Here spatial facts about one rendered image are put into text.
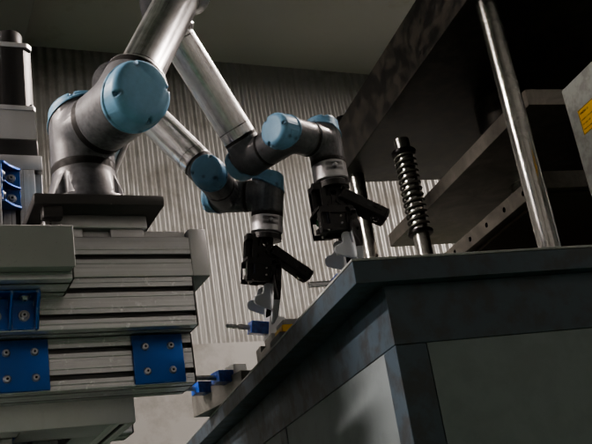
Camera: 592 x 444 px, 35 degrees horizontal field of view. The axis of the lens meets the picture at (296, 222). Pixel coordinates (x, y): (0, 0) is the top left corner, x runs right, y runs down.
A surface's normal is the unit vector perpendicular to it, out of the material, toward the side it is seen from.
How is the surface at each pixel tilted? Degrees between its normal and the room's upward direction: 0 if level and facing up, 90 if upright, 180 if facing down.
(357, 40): 180
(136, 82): 97
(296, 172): 90
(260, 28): 180
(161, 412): 90
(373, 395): 90
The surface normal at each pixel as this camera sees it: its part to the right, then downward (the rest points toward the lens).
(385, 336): -0.95, 0.04
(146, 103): 0.65, -0.26
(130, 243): 0.39, -0.38
